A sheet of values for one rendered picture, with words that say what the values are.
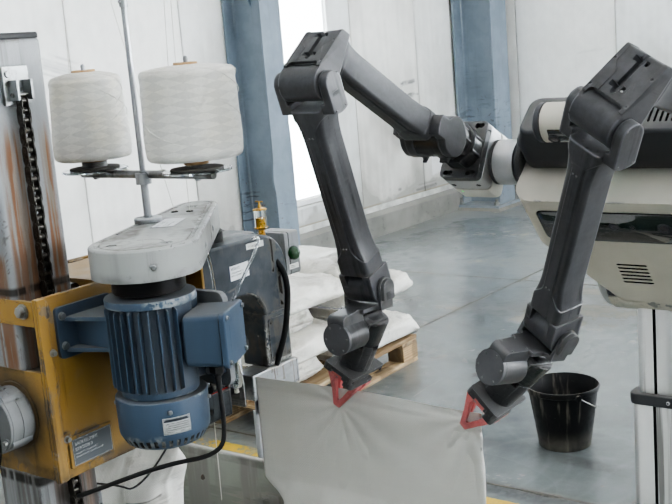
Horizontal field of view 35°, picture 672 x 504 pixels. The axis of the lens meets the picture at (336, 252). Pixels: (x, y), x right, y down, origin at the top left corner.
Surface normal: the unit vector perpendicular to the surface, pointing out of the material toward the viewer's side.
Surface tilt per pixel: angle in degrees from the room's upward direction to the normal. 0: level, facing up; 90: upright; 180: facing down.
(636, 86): 54
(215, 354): 90
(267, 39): 90
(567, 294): 111
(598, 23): 90
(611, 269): 130
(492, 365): 79
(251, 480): 90
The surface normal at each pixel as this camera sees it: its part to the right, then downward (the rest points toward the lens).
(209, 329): -0.22, 0.20
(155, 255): 0.36, 0.17
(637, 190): -0.44, -0.62
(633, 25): -0.60, 0.20
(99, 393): 0.80, 0.05
